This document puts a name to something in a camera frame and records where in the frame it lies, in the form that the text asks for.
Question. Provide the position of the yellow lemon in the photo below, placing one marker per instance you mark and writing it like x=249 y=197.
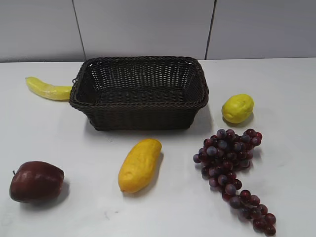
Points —
x=238 y=108

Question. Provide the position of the black wicker basket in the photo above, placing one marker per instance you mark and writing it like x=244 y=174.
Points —
x=140 y=93

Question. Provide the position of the dark red apple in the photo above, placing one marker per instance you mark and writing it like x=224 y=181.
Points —
x=36 y=181

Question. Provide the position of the purple grape bunch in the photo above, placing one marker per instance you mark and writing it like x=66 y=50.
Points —
x=221 y=157

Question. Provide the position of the long yellow squash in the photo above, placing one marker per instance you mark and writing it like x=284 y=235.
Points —
x=139 y=167

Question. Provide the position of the yellow banana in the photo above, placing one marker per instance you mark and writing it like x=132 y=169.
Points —
x=48 y=91

